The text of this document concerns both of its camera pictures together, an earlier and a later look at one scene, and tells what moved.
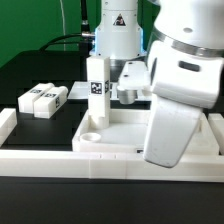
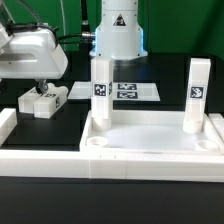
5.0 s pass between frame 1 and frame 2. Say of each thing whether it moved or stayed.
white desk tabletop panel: moved
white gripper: moved
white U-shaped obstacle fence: stayed
